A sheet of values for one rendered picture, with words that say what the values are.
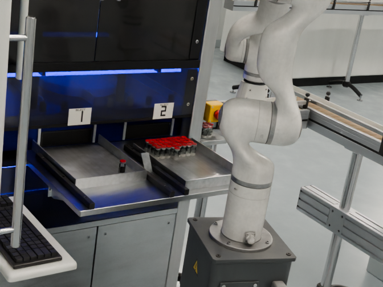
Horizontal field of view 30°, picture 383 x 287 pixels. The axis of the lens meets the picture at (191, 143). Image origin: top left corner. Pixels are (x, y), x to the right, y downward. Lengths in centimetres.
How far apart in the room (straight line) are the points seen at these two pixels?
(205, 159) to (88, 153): 43
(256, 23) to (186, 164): 64
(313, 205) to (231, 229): 135
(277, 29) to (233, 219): 56
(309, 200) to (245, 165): 144
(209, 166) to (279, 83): 72
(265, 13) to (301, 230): 235
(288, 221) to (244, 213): 233
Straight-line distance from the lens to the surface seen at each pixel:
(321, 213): 336
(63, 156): 248
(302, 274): 383
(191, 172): 248
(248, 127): 195
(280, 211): 448
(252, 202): 203
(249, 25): 218
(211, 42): 267
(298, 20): 188
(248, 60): 227
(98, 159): 249
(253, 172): 200
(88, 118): 248
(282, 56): 190
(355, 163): 321
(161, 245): 291
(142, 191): 229
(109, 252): 279
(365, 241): 321
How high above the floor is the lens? 182
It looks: 20 degrees down
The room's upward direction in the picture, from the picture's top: 9 degrees clockwise
